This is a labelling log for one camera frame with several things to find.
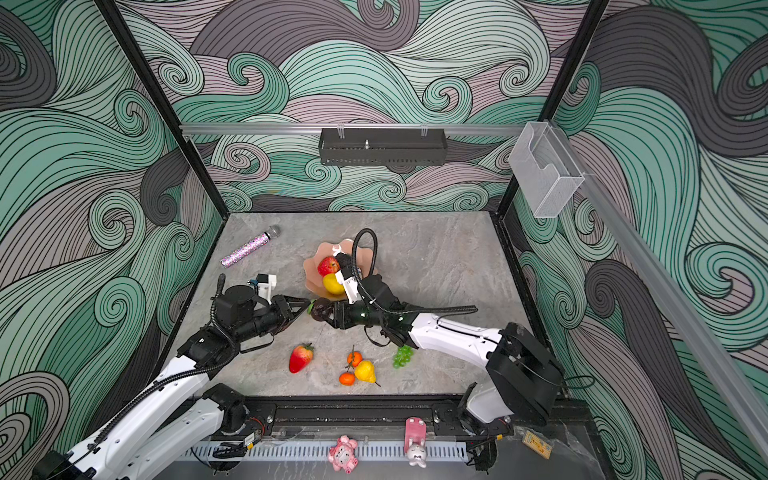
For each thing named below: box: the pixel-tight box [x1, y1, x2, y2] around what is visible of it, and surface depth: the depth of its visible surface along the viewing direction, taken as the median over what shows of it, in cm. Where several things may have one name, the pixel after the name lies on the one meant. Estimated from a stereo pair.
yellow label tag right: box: [522, 430, 553, 460], surface depth 70 cm
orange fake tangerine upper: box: [347, 351, 363, 367], surface depth 83 cm
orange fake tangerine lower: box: [339, 372, 355, 386], surface depth 79 cm
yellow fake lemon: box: [323, 273, 345, 295], surface depth 95 cm
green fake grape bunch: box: [392, 345, 415, 369], surface depth 84 cm
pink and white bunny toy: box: [404, 416, 427, 468], surface depth 72 cm
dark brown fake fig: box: [311, 297, 332, 322], surface depth 74 cm
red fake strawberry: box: [289, 342, 315, 374], surface depth 82 cm
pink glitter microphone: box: [220, 225, 281, 268], surface depth 109 cm
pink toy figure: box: [328, 435, 358, 474], surface depth 67 cm
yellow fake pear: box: [354, 360, 381, 387], surface depth 79 cm
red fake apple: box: [317, 256, 341, 277], surface depth 98 cm
